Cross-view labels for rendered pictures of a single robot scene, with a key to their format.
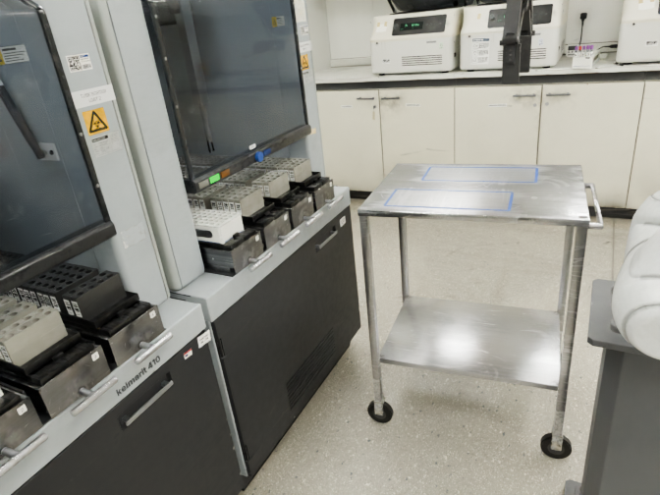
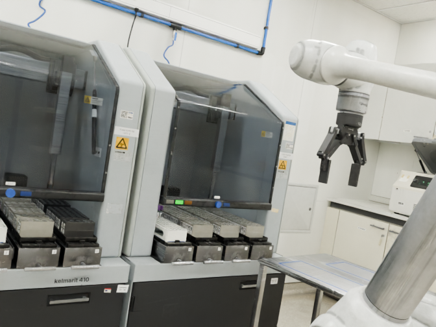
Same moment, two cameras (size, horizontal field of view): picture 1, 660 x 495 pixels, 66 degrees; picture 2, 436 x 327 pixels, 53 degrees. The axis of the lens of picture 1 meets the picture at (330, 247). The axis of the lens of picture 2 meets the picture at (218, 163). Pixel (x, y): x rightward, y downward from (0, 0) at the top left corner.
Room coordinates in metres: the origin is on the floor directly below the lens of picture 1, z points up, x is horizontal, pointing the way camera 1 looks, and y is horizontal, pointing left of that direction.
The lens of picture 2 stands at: (-0.33, -0.62, 1.26)
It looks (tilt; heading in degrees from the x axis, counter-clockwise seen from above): 3 degrees down; 25
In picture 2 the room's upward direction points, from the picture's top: 9 degrees clockwise
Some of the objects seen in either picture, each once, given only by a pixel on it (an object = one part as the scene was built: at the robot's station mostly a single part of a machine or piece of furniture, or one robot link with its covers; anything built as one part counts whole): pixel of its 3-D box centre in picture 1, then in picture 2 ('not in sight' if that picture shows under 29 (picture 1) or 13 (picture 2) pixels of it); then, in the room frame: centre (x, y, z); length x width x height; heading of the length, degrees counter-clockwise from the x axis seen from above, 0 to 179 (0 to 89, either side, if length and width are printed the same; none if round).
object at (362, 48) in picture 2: not in sight; (355, 67); (1.00, -0.39, 1.54); 0.13 x 0.11 x 0.16; 144
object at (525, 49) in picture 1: (522, 54); (354, 174); (1.07, -0.43, 1.22); 0.03 x 0.01 x 0.07; 60
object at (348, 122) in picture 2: not in sight; (347, 128); (1.02, -0.40, 1.36); 0.08 x 0.07 x 0.09; 150
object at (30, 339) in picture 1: (33, 337); (36, 229); (0.82, 0.57, 0.85); 0.12 x 0.02 x 0.06; 151
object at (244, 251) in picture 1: (161, 237); (146, 232); (1.41, 0.50, 0.78); 0.73 x 0.14 x 0.09; 60
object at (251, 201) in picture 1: (249, 203); (201, 231); (1.43, 0.22, 0.85); 0.12 x 0.02 x 0.06; 151
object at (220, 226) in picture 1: (191, 225); (160, 228); (1.35, 0.38, 0.83); 0.30 x 0.10 x 0.06; 60
